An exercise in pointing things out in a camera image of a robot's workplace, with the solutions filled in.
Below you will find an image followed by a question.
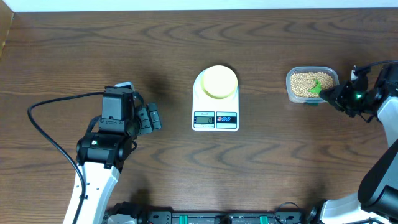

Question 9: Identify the white digital kitchen scale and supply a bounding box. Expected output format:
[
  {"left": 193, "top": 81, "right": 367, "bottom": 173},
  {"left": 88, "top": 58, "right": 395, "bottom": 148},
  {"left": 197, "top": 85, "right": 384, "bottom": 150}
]
[{"left": 192, "top": 70, "right": 239, "bottom": 132}]

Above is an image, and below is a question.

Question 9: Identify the pile of dried soybeans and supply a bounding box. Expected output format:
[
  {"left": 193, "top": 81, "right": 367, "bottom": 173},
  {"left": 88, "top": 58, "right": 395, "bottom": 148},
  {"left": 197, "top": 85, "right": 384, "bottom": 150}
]
[{"left": 289, "top": 72, "right": 335, "bottom": 98}]

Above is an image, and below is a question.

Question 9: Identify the yellow plastic bowl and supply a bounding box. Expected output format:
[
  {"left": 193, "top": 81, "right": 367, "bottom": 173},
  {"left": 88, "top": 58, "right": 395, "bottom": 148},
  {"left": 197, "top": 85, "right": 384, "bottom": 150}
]
[{"left": 200, "top": 65, "right": 238, "bottom": 99}]

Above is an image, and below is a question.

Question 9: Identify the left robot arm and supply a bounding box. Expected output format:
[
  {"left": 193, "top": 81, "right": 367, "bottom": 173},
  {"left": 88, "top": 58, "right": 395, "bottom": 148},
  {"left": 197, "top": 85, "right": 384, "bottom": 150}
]
[{"left": 63, "top": 101, "right": 161, "bottom": 223}]

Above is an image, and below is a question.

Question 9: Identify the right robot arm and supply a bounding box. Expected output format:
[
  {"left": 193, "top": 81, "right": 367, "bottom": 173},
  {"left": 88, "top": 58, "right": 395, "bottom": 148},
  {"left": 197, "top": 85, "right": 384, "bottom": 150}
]
[{"left": 308, "top": 60, "right": 397, "bottom": 223}]

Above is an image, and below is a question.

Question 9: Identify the clear plastic bean container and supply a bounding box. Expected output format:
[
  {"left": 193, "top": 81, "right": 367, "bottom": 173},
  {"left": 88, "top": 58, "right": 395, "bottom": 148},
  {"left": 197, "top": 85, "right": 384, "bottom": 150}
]
[{"left": 286, "top": 66, "right": 339, "bottom": 103}]

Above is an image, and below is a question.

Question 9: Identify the green plastic measuring scoop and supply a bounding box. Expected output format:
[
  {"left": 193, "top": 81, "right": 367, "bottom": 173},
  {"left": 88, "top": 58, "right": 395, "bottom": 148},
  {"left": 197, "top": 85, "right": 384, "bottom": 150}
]
[{"left": 308, "top": 80, "right": 322, "bottom": 95}]

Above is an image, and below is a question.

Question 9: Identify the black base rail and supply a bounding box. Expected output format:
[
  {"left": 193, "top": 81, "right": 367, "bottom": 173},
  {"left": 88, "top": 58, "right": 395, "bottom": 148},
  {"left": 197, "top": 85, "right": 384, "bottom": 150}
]
[{"left": 101, "top": 202, "right": 310, "bottom": 224}]

